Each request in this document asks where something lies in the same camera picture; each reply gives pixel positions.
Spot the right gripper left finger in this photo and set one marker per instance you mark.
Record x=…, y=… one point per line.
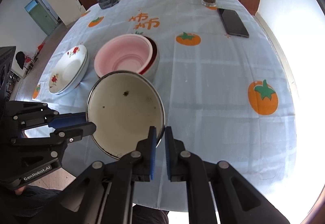
x=103, y=193

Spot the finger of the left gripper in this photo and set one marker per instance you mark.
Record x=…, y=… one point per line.
x=24, y=115
x=59, y=136

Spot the black smartphone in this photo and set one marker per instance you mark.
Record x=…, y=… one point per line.
x=232, y=23

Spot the white enamel bowl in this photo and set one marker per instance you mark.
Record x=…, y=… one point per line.
x=124, y=105

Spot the white persimmon tablecloth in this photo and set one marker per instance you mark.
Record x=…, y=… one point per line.
x=225, y=97

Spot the red plastic bowl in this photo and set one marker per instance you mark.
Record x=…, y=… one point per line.
x=124, y=56

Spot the green door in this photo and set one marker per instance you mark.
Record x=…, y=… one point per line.
x=41, y=17

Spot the stainless steel bowl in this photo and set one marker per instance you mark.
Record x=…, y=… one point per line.
x=152, y=61

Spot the person's left hand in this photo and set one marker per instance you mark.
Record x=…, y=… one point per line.
x=20, y=190

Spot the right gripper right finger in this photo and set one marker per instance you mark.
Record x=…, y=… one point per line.
x=216, y=193

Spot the white floral plate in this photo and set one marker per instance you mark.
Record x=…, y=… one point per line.
x=69, y=70

